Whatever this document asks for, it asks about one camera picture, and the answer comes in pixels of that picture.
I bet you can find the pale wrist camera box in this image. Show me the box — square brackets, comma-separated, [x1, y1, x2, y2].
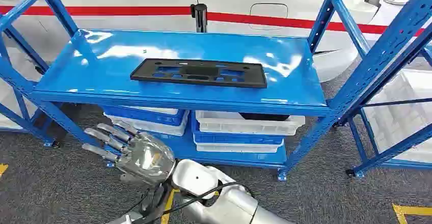
[171, 159, 220, 197]

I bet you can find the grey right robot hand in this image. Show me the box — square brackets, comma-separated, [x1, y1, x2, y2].
[82, 121, 176, 186]

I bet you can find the blue metal shelf rack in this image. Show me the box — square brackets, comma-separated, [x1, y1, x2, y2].
[332, 23, 432, 179]
[0, 0, 432, 183]
[0, 23, 63, 149]

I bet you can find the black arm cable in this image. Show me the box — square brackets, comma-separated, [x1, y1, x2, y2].
[133, 181, 252, 224]

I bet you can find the black topped barrier post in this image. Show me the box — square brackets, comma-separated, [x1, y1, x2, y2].
[190, 3, 208, 34]

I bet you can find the black plastic plate with cutouts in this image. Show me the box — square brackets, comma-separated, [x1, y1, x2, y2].
[129, 58, 268, 89]

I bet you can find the red barrier belt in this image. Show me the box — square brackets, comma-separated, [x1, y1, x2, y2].
[206, 11, 426, 38]
[0, 5, 192, 17]

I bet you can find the blue plastic bin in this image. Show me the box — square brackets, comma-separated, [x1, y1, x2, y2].
[191, 111, 286, 146]
[100, 105, 187, 127]

